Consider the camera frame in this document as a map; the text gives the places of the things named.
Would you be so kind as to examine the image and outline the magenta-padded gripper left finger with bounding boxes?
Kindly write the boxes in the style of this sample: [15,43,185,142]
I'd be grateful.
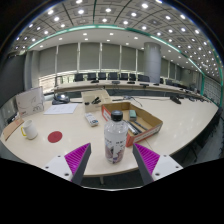
[42,142,92,186]

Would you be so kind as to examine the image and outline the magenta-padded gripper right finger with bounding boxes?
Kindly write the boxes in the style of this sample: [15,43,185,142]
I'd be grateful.
[131,143,184,186]

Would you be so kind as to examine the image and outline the clear water bottle black cap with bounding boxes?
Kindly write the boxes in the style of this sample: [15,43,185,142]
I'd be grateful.
[103,110,129,165]

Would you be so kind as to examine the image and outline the open brown box red side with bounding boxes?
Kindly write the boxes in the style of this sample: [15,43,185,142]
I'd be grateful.
[101,101,164,148]

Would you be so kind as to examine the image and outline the flat round red coaster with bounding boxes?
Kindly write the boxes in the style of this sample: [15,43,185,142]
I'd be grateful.
[47,130,64,144]

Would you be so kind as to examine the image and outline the white remote control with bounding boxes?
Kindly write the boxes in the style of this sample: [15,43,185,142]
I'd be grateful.
[84,112,100,128]

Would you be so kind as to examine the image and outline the grey-green block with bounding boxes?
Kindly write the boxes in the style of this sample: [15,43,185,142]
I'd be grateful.
[128,109,138,121]

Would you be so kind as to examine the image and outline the white paper sheet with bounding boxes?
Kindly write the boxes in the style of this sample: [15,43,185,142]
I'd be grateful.
[43,102,79,116]

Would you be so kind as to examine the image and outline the small open white box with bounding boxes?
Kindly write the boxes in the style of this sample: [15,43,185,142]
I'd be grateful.
[81,89,113,113]

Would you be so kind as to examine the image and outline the black conference phone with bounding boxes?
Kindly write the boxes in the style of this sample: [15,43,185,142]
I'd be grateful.
[51,93,71,106]

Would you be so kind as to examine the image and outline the black tool in white box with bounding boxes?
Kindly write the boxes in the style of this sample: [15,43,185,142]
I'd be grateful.
[90,96,102,105]

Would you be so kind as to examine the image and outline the large white cardboard box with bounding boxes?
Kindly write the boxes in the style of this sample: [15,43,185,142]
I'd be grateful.
[15,86,46,118]

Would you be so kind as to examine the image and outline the row of black office chairs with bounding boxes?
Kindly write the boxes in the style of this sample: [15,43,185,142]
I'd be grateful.
[73,71,151,83]

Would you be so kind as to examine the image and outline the ceiling lights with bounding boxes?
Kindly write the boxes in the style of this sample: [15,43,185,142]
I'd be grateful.
[9,0,224,78]

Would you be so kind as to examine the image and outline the white mug yellow handle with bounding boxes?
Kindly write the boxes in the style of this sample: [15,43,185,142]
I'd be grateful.
[20,119,39,141]

